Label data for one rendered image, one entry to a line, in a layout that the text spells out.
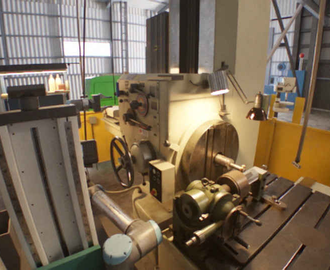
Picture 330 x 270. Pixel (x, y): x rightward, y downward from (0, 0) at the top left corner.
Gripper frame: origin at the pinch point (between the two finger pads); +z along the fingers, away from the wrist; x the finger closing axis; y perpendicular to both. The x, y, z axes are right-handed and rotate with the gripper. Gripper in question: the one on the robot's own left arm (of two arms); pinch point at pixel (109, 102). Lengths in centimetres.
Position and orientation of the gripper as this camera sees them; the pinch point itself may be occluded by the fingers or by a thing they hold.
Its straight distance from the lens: 160.0
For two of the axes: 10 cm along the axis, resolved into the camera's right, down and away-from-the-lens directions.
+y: -5.8, -2.5, 7.8
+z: 8.1, -1.8, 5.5
